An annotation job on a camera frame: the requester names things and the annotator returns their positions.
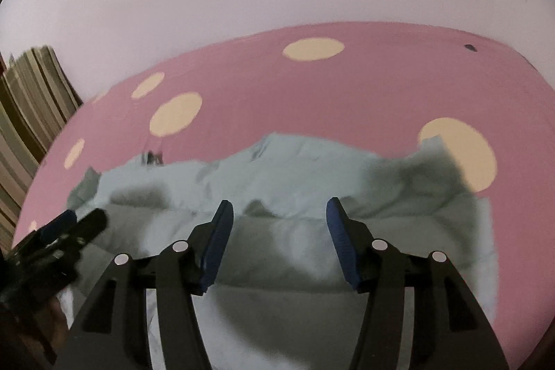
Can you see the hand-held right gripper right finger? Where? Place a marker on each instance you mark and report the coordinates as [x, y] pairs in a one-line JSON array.
[[344, 244]]

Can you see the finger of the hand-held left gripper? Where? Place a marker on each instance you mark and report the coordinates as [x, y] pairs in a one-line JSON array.
[[89, 222], [56, 225]]

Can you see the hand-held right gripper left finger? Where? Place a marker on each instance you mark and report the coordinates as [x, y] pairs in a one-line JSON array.
[[214, 248]]

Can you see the light blue puffer jacket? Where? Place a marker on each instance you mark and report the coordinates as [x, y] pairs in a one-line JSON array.
[[295, 179]]

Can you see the striped headboard cushion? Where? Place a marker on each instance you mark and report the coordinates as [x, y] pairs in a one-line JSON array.
[[26, 123]]

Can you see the pink dotted bed sheet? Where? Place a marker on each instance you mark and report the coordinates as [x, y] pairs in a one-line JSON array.
[[347, 92]]

